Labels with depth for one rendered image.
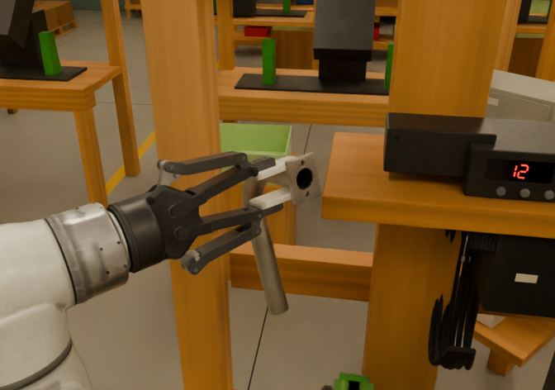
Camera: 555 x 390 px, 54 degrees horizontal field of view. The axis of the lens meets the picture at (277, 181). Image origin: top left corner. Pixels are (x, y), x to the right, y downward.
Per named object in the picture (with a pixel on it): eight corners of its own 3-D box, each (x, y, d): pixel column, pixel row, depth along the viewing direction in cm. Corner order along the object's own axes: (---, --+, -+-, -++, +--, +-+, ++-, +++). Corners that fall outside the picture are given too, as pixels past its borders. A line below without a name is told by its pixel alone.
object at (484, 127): (489, 180, 78) (498, 135, 75) (382, 172, 80) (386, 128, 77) (481, 159, 84) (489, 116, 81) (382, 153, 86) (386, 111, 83)
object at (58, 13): (45, 44, 819) (39, 13, 799) (-7, 42, 825) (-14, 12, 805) (78, 27, 925) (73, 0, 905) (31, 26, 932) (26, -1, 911)
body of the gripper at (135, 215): (139, 288, 54) (220, 254, 58) (117, 209, 51) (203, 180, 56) (115, 268, 60) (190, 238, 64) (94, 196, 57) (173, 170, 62)
